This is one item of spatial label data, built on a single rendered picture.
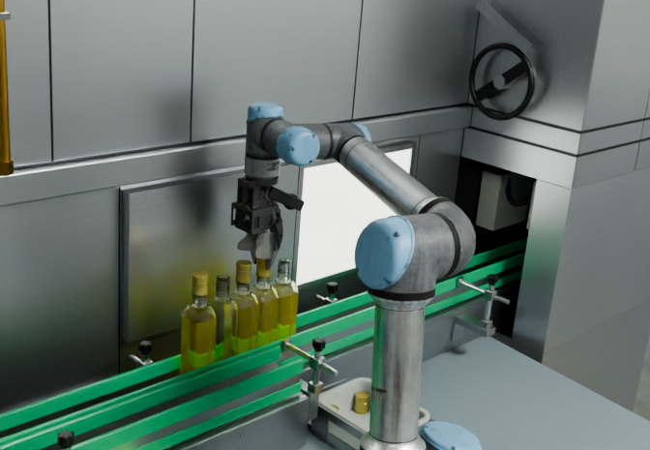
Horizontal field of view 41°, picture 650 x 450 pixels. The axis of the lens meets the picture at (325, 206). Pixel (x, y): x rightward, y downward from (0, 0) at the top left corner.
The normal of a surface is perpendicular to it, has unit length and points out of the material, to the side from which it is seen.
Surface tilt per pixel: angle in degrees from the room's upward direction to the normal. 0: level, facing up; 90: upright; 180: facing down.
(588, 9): 90
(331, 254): 90
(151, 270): 90
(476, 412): 0
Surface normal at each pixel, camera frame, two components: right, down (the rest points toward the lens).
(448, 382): 0.07, -0.95
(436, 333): 0.69, 0.28
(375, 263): -0.80, -0.06
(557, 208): -0.72, 0.17
